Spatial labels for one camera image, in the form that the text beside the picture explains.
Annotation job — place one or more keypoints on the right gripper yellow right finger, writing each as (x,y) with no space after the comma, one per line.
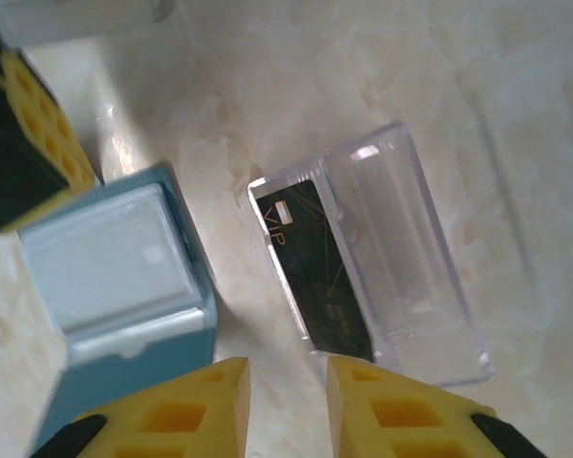
(401,420)

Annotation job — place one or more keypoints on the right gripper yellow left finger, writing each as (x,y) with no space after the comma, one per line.
(172,420)

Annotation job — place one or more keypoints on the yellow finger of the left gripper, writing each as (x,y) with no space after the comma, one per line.
(24,157)

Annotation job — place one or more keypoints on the teal leather card holder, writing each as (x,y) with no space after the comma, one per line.
(124,267)

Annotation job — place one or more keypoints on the black VIP card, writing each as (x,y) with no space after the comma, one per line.
(310,267)

